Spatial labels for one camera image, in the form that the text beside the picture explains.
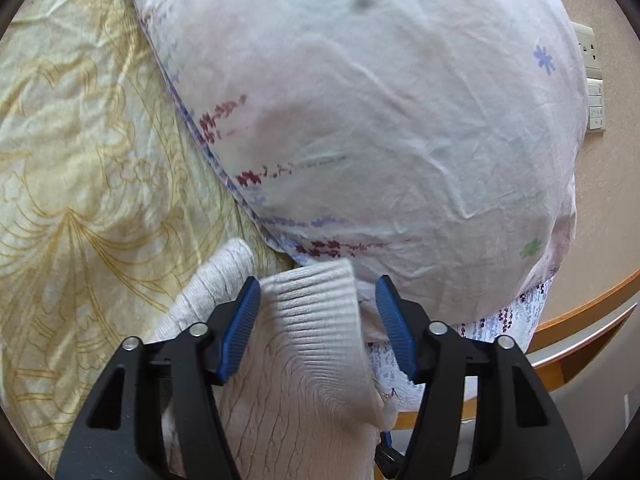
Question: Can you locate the wooden headboard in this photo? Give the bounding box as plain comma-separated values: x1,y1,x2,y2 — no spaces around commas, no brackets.
389,268,640,430

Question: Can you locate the yellow orange patterned bedsheet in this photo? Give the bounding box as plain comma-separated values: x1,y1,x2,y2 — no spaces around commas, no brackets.
1,0,288,472

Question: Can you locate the pink floral left pillow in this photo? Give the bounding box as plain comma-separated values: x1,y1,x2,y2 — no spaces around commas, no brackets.
134,0,588,411

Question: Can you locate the white wall switch panel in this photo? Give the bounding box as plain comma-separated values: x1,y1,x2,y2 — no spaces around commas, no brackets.
572,22,606,133

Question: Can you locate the beige cable knit sweater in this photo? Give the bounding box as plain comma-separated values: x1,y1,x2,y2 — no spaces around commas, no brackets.
150,236,402,480

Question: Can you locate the white bedside cabinet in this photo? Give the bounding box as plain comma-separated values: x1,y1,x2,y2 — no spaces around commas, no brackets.
449,299,640,480

